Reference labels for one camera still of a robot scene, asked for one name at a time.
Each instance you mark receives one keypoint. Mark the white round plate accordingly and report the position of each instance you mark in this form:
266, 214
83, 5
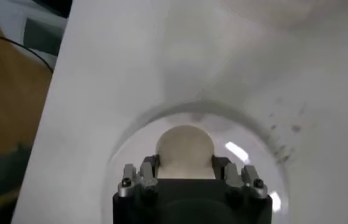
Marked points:
137, 152

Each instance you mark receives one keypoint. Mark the white steamed baozi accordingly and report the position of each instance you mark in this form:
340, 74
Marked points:
184, 149

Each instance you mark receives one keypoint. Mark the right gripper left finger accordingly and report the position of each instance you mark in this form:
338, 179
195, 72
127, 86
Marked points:
145, 179

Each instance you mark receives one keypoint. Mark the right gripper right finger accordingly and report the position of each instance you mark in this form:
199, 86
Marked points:
235, 179

